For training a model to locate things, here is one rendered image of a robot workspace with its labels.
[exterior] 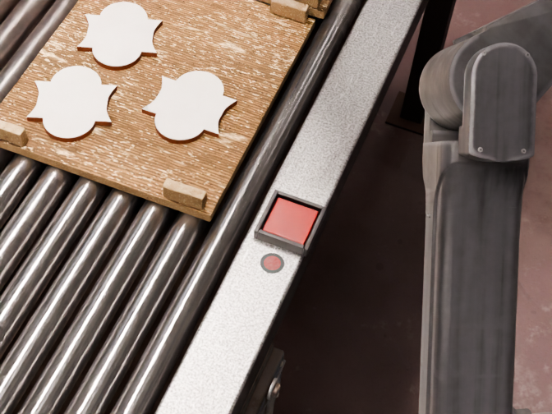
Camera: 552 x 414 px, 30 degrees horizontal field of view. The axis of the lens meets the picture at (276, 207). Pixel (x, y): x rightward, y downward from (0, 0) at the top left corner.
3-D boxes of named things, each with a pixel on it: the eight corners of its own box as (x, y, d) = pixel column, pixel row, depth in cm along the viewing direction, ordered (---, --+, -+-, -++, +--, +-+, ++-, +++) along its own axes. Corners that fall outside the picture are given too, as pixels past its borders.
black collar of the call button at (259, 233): (326, 214, 140) (327, 207, 139) (306, 257, 136) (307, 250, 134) (274, 195, 141) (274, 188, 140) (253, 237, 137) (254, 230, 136)
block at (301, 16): (309, 17, 160) (310, 3, 157) (305, 25, 159) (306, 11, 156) (273, 6, 161) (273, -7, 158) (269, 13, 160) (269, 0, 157)
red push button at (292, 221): (319, 217, 140) (319, 210, 139) (303, 250, 136) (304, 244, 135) (278, 202, 141) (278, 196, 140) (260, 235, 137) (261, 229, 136)
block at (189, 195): (207, 202, 137) (207, 190, 135) (202, 212, 136) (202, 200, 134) (167, 188, 139) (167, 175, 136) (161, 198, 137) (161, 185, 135)
